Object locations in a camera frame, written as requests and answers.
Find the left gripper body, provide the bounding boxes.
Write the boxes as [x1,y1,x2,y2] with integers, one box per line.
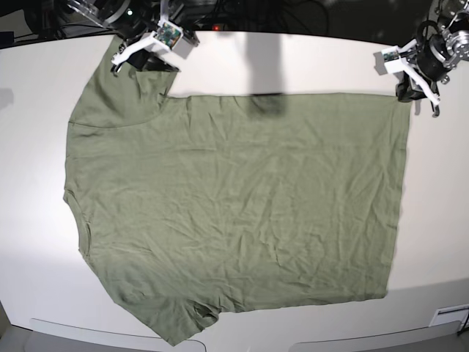
[396,45,440,103]

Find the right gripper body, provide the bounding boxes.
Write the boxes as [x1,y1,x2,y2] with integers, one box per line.
[140,28,199,72]

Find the green T-shirt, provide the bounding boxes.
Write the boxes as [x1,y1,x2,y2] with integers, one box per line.
[64,39,411,345]

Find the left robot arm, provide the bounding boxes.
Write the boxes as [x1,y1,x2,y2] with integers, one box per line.
[381,1,468,118]

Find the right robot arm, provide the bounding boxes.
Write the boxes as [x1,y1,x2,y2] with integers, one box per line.
[66,1,199,75]

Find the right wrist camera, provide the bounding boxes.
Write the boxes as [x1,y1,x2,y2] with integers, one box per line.
[155,21,182,50]

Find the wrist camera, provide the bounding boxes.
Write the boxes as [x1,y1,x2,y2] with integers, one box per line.
[373,46,403,76]
[155,21,182,50]

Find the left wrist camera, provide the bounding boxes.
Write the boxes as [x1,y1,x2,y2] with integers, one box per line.
[373,46,403,76]

